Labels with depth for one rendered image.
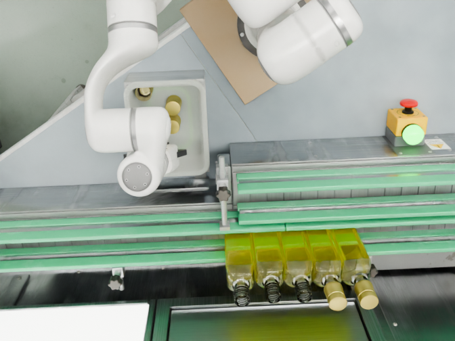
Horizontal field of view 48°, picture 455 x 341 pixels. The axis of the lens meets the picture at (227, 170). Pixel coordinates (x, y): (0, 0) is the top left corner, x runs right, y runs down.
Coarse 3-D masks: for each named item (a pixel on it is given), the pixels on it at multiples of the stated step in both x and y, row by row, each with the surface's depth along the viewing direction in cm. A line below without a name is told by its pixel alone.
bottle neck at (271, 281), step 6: (270, 276) 97; (264, 282) 97; (270, 282) 96; (276, 282) 96; (264, 288) 96; (270, 288) 94; (276, 288) 94; (270, 294) 96; (276, 294) 96; (270, 300) 94; (276, 300) 94
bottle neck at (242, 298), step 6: (234, 282) 98; (240, 282) 97; (246, 282) 98; (234, 288) 97; (240, 288) 95; (246, 288) 96; (234, 294) 95; (240, 294) 94; (246, 294) 94; (234, 300) 94; (240, 300) 96; (246, 300) 95; (240, 306) 95
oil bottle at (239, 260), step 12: (228, 240) 107; (240, 240) 107; (228, 252) 103; (240, 252) 103; (252, 252) 104; (228, 264) 100; (240, 264) 100; (252, 264) 100; (228, 276) 99; (240, 276) 98; (252, 276) 99; (228, 288) 101; (252, 288) 100
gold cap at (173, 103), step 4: (172, 96) 114; (176, 96) 114; (168, 100) 113; (172, 100) 111; (176, 100) 112; (180, 100) 114; (168, 104) 111; (172, 104) 111; (176, 104) 111; (180, 104) 113; (168, 108) 112; (172, 108) 112; (176, 108) 112; (180, 108) 112; (168, 112) 112; (172, 112) 112; (176, 112) 112
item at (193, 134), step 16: (176, 80) 107; (192, 80) 106; (128, 96) 107; (160, 96) 115; (192, 96) 115; (192, 112) 117; (192, 128) 118; (176, 144) 120; (192, 144) 120; (208, 144) 113; (192, 160) 120; (208, 160) 114; (176, 176) 116
